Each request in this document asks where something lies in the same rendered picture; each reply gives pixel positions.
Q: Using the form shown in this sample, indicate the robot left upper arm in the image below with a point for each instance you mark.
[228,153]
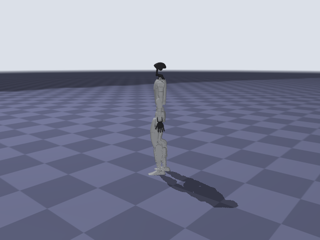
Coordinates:
[160,90]

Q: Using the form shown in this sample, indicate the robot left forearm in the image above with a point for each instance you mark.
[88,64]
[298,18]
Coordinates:
[159,109]

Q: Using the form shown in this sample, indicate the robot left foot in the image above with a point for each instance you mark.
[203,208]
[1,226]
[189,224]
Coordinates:
[157,173]

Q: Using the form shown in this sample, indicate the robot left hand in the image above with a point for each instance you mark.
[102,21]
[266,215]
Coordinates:
[160,125]

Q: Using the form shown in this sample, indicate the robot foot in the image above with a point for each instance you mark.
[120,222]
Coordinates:
[157,173]
[165,169]

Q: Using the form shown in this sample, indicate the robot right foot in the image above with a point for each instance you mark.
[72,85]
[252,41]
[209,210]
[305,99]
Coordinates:
[165,169]

